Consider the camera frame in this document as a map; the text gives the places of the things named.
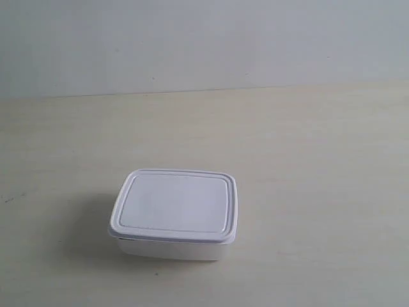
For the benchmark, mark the white lidded plastic container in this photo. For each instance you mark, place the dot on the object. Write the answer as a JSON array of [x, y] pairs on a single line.
[[176, 214]]

